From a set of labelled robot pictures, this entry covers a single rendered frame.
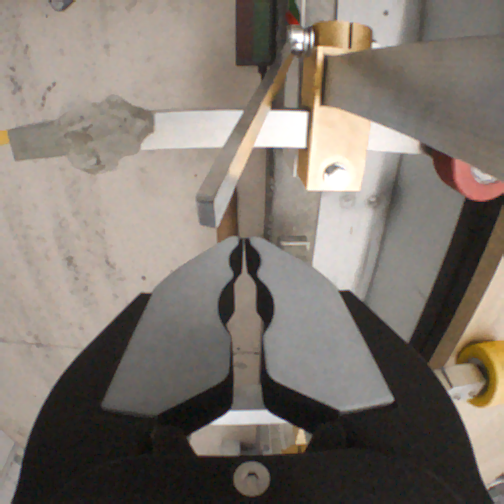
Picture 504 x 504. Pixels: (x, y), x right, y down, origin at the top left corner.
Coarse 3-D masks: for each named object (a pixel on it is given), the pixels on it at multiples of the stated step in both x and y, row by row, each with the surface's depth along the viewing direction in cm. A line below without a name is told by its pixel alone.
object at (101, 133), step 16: (112, 96) 21; (64, 112) 21; (80, 112) 21; (96, 112) 21; (112, 112) 21; (128, 112) 21; (144, 112) 22; (64, 128) 20; (80, 128) 21; (96, 128) 22; (112, 128) 22; (128, 128) 22; (144, 128) 22; (80, 144) 23; (96, 144) 22; (112, 144) 22; (128, 144) 23; (80, 160) 23; (96, 160) 23; (112, 160) 24
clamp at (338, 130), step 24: (312, 24) 21; (336, 24) 19; (360, 24) 19; (312, 48) 21; (336, 48) 19; (360, 48) 19; (312, 72) 21; (312, 96) 22; (312, 120) 22; (336, 120) 22; (360, 120) 22; (312, 144) 23; (336, 144) 23; (360, 144) 23; (312, 168) 24; (360, 168) 24
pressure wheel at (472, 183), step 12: (432, 156) 23; (444, 156) 21; (444, 168) 22; (456, 168) 21; (468, 168) 21; (444, 180) 23; (456, 180) 21; (468, 180) 21; (480, 180) 21; (492, 180) 21; (468, 192) 22; (480, 192) 22; (492, 192) 22
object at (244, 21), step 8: (240, 0) 30; (248, 0) 30; (240, 8) 30; (248, 8) 30; (240, 16) 31; (248, 16) 31; (240, 24) 31; (248, 24) 31; (240, 32) 32; (248, 32) 32; (240, 40) 32; (248, 40) 32; (240, 48) 33; (248, 48) 33; (240, 56) 33; (248, 56) 33
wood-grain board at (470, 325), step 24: (480, 264) 30; (480, 288) 30; (456, 312) 34; (480, 312) 30; (456, 336) 33; (480, 336) 33; (432, 360) 38; (456, 360) 35; (480, 432) 52; (480, 456) 62
